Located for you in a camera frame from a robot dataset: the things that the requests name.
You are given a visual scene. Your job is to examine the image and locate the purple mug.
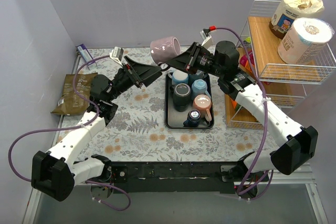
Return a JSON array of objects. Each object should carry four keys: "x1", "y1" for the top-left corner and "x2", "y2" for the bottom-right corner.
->
[{"x1": 150, "y1": 36, "x2": 181, "y2": 64}]

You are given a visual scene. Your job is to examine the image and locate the light blue faceted mug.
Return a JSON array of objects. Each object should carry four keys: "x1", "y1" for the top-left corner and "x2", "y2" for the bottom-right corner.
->
[{"x1": 191, "y1": 79, "x2": 211, "y2": 100}]

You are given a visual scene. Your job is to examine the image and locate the pink mug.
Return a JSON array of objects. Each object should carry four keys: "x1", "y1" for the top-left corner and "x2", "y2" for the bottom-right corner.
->
[{"x1": 193, "y1": 94, "x2": 212, "y2": 122}]

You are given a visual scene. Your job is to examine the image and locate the dark blue mug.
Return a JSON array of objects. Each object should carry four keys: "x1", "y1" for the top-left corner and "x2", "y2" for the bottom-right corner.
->
[{"x1": 183, "y1": 109, "x2": 201, "y2": 127}]

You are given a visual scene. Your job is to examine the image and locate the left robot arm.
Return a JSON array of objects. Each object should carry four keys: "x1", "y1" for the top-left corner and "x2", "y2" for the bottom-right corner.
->
[{"x1": 31, "y1": 57, "x2": 162, "y2": 201}]

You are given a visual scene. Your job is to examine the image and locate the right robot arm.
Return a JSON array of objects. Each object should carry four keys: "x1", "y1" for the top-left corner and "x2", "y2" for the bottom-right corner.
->
[{"x1": 163, "y1": 41, "x2": 318, "y2": 181}]

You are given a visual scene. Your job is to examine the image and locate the dark teal mug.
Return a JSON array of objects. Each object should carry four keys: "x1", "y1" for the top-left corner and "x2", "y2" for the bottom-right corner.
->
[{"x1": 188, "y1": 70, "x2": 205, "y2": 81}]

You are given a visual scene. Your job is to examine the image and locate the blue white mug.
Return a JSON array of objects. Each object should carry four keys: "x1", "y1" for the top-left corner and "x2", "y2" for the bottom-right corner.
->
[{"x1": 167, "y1": 70, "x2": 188, "y2": 85}]

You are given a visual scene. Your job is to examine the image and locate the dark grey mug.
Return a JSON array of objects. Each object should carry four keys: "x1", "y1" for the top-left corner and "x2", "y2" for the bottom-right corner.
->
[{"x1": 171, "y1": 83, "x2": 191, "y2": 112}]

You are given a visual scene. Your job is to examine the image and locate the floral table mat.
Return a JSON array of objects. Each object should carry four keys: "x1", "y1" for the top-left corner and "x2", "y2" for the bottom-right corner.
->
[{"x1": 56, "y1": 47, "x2": 296, "y2": 162}]

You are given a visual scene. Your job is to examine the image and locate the pink orange box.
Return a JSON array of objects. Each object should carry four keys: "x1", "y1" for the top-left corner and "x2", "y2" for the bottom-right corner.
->
[{"x1": 238, "y1": 48, "x2": 255, "y2": 74}]

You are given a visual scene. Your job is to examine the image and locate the black tray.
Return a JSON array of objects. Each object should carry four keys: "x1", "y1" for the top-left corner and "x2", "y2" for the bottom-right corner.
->
[{"x1": 164, "y1": 74, "x2": 215, "y2": 130}]

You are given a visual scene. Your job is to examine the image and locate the small purple white box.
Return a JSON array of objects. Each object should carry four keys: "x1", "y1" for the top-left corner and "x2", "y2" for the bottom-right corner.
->
[{"x1": 76, "y1": 44, "x2": 93, "y2": 62}]

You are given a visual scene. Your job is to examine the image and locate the orange green box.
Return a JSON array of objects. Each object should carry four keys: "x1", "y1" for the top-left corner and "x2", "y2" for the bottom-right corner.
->
[{"x1": 229, "y1": 98, "x2": 242, "y2": 111}]

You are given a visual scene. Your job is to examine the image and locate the brown snack bag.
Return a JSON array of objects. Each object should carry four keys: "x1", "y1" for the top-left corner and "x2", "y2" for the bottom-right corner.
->
[{"x1": 51, "y1": 72, "x2": 97, "y2": 115}]

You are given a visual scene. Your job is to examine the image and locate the wrapped white toilet roll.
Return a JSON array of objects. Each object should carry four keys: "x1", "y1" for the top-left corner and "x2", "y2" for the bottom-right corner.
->
[{"x1": 278, "y1": 17, "x2": 334, "y2": 65}]

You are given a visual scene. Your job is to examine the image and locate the brown printed toilet roll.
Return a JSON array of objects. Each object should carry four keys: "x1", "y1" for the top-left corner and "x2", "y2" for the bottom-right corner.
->
[{"x1": 269, "y1": 0, "x2": 324, "y2": 39}]

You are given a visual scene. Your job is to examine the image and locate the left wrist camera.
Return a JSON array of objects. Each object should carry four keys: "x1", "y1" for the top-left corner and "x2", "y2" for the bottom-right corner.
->
[{"x1": 109, "y1": 47, "x2": 124, "y2": 67}]

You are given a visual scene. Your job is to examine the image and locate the wire wooden shelf rack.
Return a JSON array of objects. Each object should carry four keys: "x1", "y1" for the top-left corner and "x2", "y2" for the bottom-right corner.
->
[{"x1": 240, "y1": 0, "x2": 335, "y2": 113}]

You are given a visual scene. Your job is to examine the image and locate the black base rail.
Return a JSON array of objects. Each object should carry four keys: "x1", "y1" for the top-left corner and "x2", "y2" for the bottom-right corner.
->
[{"x1": 70, "y1": 161, "x2": 274, "y2": 195}]

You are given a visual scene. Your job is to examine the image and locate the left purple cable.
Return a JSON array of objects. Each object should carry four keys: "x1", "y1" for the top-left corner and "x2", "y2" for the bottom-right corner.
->
[{"x1": 7, "y1": 55, "x2": 132, "y2": 211}]

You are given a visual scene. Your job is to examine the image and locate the purple cable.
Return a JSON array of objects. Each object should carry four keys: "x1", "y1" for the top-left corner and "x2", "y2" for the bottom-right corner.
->
[
  {"x1": 7, "y1": 55, "x2": 132, "y2": 211},
  {"x1": 215, "y1": 27, "x2": 275, "y2": 201}
]

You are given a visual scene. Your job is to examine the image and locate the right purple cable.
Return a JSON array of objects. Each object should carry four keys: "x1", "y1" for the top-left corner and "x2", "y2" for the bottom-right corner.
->
[{"x1": 215, "y1": 27, "x2": 275, "y2": 201}]

